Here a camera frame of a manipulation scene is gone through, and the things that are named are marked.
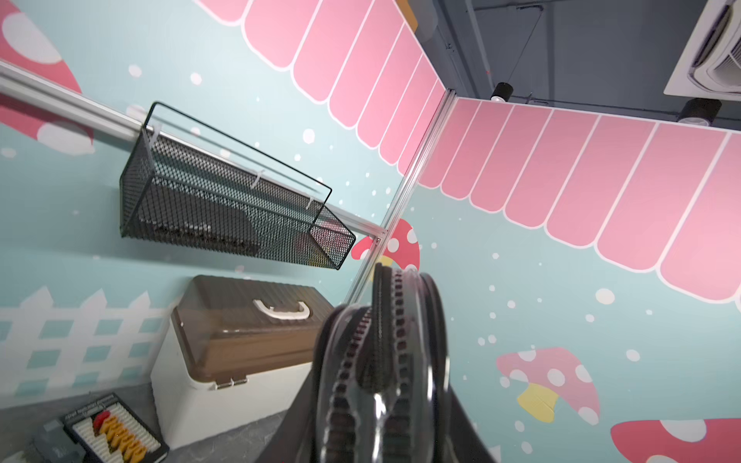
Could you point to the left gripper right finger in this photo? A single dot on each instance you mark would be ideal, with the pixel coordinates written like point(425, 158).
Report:
point(467, 447)

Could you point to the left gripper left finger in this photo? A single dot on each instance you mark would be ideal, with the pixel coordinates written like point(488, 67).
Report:
point(294, 440)

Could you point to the black round pouch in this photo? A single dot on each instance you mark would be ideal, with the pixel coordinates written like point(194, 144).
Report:
point(382, 386)

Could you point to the black orange battery pack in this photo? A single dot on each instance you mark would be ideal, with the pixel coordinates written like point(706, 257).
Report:
point(109, 431)

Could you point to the brown lidded storage box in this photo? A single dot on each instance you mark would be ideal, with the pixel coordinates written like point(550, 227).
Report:
point(235, 351)

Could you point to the small grey adapter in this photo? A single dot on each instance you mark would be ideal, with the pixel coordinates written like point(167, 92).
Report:
point(55, 445)

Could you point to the black box in basket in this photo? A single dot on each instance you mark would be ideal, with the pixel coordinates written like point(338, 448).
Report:
point(187, 220)

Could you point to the black ceiling spotlight left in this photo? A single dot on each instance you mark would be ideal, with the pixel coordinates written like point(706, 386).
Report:
point(502, 92)

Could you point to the black ceiling spotlight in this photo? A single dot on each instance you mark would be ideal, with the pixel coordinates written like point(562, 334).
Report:
point(502, 92)
point(699, 111)

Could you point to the black ceiling spotlight right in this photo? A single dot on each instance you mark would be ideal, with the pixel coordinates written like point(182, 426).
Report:
point(699, 111)

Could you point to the ceiling air conditioner vent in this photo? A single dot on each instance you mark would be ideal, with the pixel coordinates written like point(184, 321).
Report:
point(709, 66)

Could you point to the black mesh wall basket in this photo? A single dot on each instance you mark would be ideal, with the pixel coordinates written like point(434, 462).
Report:
point(288, 209)

